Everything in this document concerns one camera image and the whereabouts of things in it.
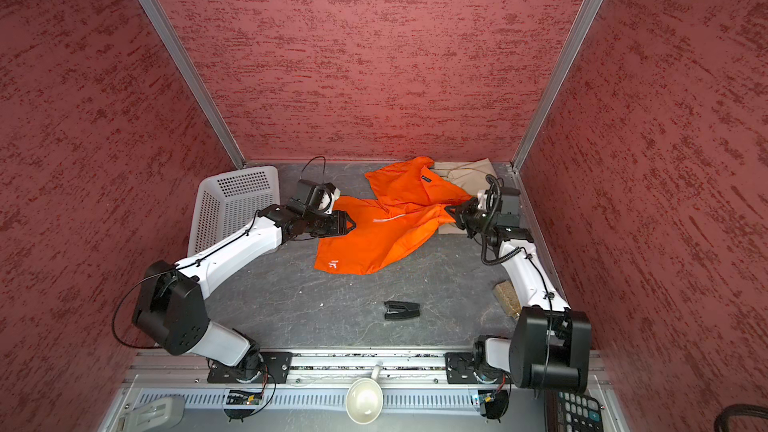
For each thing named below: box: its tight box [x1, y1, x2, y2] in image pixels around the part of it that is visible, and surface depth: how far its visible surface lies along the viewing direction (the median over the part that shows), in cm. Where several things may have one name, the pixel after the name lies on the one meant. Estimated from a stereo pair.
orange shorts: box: [314, 157, 474, 275], surface depth 105 cm
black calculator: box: [556, 391, 604, 432], surface depth 69 cm
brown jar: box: [493, 280, 522, 319], surface depth 85 cm
